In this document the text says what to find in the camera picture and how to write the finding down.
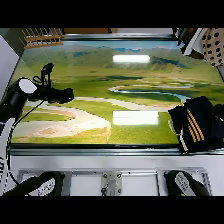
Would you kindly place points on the black garment with yellow stripes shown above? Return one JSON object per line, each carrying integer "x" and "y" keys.
{"x": 196, "y": 125}

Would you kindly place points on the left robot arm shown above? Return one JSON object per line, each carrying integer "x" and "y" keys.
{"x": 15, "y": 96}

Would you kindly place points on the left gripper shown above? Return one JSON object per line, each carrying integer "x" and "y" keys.
{"x": 61, "y": 95}

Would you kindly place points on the silver frame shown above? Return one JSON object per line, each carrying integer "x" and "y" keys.
{"x": 111, "y": 160}

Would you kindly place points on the white dotted garment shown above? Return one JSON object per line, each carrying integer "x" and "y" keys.
{"x": 215, "y": 45}

